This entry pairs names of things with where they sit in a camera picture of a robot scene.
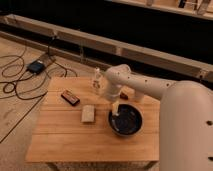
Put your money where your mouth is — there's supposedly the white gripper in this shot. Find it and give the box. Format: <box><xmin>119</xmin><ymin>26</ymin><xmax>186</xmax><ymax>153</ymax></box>
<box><xmin>106</xmin><ymin>91</ymin><xmax>120</xmax><ymax>116</ymax></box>

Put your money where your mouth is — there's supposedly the dark ceramic bowl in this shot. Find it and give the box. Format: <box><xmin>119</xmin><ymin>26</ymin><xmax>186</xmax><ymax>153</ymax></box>
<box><xmin>108</xmin><ymin>104</ymin><xmax>143</xmax><ymax>136</ymax></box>

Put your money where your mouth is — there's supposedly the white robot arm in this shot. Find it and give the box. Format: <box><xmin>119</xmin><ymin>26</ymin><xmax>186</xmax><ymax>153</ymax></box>
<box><xmin>105</xmin><ymin>64</ymin><xmax>213</xmax><ymax>171</ymax></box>

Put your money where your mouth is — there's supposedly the brown oblong object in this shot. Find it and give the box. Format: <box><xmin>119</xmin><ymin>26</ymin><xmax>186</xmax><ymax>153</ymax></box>
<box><xmin>120</xmin><ymin>92</ymin><xmax>129</xmax><ymax>100</ymax></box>

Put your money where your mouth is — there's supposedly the white cup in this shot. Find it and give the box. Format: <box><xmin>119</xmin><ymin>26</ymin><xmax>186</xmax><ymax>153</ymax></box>
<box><xmin>134</xmin><ymin>90</ymin><xmax>145</xmax><ymax>102</ymax></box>

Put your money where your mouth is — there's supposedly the beige sponge block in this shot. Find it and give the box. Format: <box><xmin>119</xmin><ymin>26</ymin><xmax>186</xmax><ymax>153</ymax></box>
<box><xmin>81</xmin><ymin>105</ymin><xmax>95</xmax><ymax>123</ymax></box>

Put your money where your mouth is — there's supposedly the dark red rectangular box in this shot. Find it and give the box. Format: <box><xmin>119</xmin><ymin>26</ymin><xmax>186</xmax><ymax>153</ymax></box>
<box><xmin>61</xmin><ymin>90</ymin><xmax>80</xmax><ymax>106</ymax></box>

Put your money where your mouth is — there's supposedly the wooden table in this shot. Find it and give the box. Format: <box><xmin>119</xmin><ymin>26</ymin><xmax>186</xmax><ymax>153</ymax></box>
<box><xmin>26</xmin><ymin>77</ymin><xmax>159</xmax><ymax>163</ymax></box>

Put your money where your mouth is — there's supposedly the blue power box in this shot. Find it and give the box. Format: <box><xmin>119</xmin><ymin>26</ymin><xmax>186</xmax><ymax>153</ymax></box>
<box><xmin>27</xmin><ymin>61</ymin><xmax>45</xmax><ymax>74</ymax></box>

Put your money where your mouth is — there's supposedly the black floor cable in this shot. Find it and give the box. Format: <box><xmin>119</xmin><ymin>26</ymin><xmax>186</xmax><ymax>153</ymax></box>
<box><xmin>0</xmin><ymin>44</ymin><xmax>78</xmax><ymax>144</ymax></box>

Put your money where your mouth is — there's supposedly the long wooden rail beam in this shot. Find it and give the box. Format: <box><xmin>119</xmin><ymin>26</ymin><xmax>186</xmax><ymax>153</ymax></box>
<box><xmin>0</xmin><ymin>14</ymin><xmax>213</xmax><ymax>82</ymax></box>

